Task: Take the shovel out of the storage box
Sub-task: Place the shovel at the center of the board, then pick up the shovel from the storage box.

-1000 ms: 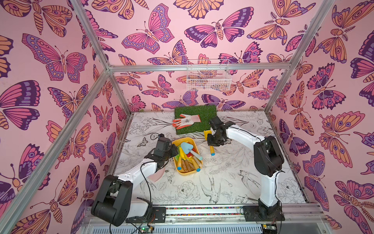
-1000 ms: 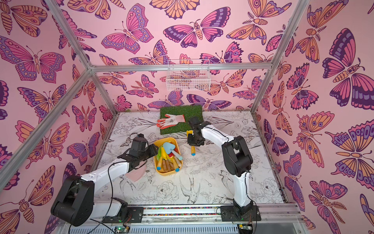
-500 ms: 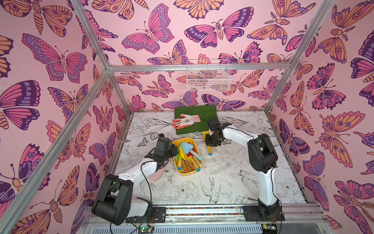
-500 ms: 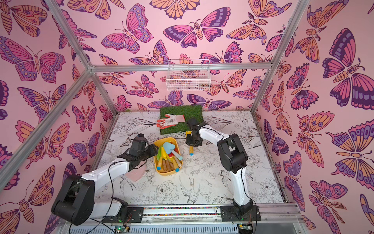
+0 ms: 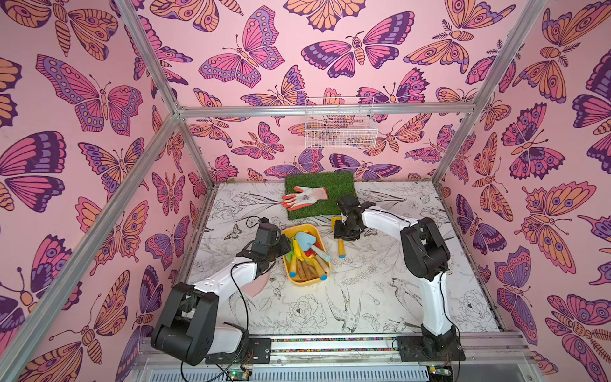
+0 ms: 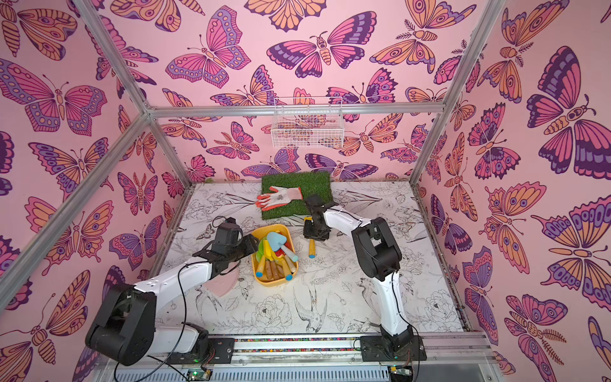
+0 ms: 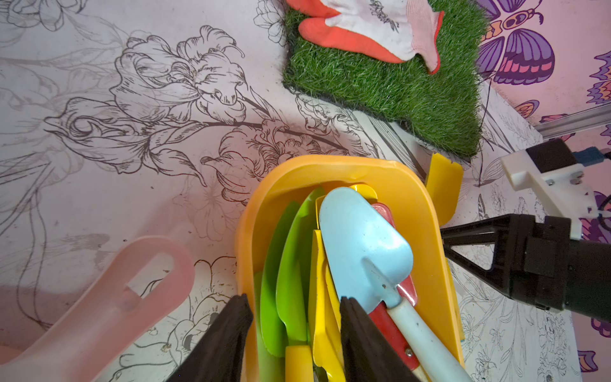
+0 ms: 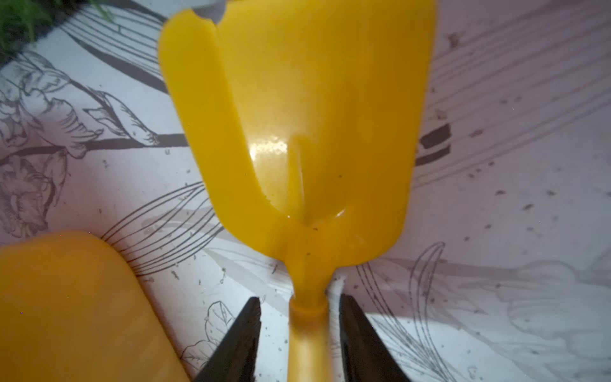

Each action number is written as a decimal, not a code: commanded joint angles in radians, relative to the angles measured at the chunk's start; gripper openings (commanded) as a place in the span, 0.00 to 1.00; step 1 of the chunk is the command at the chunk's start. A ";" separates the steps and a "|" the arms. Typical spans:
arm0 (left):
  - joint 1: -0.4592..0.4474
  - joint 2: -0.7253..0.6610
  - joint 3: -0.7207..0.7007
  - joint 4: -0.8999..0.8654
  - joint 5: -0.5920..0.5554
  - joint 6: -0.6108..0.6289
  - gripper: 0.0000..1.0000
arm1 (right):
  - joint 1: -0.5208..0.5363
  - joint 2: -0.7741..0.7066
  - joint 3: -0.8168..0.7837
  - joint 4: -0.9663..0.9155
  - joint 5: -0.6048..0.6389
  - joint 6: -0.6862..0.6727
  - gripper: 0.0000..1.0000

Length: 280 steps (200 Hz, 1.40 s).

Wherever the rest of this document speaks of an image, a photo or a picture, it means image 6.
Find yellow shovel blue-tipped handle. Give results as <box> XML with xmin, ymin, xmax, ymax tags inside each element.
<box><xmin>304</xmin><ymin>216</ymin><xmax>316</xmax><ymax>259</ymax></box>

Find light blue trowel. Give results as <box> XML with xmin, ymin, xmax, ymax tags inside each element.
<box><xmin>267</xmin><ymin>232</ymin><xmax>298</xmax><ymax>262</ymax></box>

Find red shovel wooden handle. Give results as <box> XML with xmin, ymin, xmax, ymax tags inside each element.
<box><xmin>272</xmin><ymin>262</ymin><xmax>285</xmax><ymax>279</ymax></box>

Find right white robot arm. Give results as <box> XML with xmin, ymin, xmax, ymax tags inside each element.
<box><xmin>304</xmin><ymin>202</ymin><xmax>426</xmax><ymax>361</ymax></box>

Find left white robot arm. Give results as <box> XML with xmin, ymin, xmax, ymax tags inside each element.
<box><xmin>85</xmin><ymin>235</ymin><xmax>259</xmax><ymax>366</ymax></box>

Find green trowel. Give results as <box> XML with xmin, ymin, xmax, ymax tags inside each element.
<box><xmin>256</xmin><ymin>239</ymin><xmax>267</xmax><ymax>279</ymax></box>

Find green artificial grass mat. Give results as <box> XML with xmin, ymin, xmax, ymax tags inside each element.
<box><xmin>256</xmin><ymin>172</ymin><xmax>333</xmax><ymax>220</ymax></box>

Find white orange gardening glove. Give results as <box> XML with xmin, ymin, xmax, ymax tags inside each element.
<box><xmin>256</xmin><ymin>186</ymin><xmax>303</xmax><ymax>211</ymax></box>

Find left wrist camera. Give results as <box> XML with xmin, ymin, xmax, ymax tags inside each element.
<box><xmin>214</xmin><ymin>220</ymin><xmax>243</xmax><ymax>247</ymax></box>

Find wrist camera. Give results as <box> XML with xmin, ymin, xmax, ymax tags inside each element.
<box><xmin>305</xmin><ymin>194</ymin><xmax>325</xmax><ymax>213</ymax></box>
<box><xmin>214</xmin><ymin>220</ymin><xmax>243</xmax><ymax>247</ymax></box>

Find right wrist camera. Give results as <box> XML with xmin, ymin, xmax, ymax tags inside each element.
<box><xmin>305</xmin><ymin>194</ymin><xmax>325</xmax><ymax>213</ymax></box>

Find white wire basket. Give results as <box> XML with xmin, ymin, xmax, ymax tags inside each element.
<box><xmin>270</xmin><ymin>96</ymin><xmax>345</xmax><ymax>150</ymax></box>

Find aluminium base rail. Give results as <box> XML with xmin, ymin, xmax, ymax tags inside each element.
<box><xmin>95</xmin><ymin>331</ymin><xmax>502</xmax><ymax>382</ymax></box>

